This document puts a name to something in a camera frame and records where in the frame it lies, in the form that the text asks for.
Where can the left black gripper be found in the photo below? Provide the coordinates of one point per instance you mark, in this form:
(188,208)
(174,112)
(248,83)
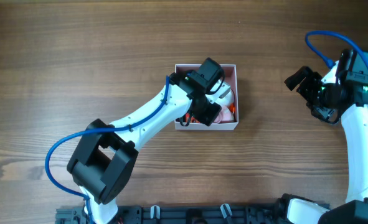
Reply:
(210,117)

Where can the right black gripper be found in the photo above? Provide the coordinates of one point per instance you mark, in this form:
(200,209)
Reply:
(311,78)

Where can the red toy fire truck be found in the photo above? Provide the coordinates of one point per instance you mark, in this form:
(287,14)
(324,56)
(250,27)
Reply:
(189,119)

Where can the pink plush pig toy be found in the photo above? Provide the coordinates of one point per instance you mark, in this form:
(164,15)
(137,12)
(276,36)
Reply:
(224,116)

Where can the white plush duck toy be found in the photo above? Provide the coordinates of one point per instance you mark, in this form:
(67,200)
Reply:
(227,102)

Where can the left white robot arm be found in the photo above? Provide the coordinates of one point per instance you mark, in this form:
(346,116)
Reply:
(102,162)

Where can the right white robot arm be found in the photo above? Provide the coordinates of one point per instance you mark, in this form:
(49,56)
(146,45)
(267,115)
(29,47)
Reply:
(351,73)

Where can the white cardboard box pink interior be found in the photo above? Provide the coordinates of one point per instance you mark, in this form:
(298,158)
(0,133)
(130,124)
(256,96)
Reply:
(231,78)

